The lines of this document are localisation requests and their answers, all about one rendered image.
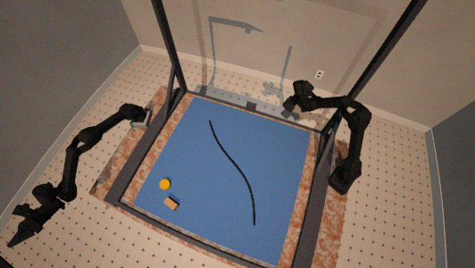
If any brown wooden block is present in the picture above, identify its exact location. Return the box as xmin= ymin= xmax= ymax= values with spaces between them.
xmin=164 ymin=197 xmax=179 ymax=211

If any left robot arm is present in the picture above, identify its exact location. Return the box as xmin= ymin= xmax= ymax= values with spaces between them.
xmin=293 ymin=80 xmax=371 ymax=188

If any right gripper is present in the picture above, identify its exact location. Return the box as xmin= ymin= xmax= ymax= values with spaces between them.
xmin=7 ymin=206 xmax=52 ymax=248

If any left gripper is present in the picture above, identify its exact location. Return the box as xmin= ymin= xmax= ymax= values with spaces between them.
xmin=282 ymin=80 xmax=314 ymax=112

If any blue mat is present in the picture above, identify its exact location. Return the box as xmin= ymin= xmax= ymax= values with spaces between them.
xmin=133 ymin=96 xmax=311 ymax=267

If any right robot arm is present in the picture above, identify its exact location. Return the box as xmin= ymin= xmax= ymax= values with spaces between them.
xmin=12 ymin=103 xmax=146 ymax=219

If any orange disc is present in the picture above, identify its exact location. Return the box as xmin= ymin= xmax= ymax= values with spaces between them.
xmin=160 ymin=179 xmax=171 ymax=190

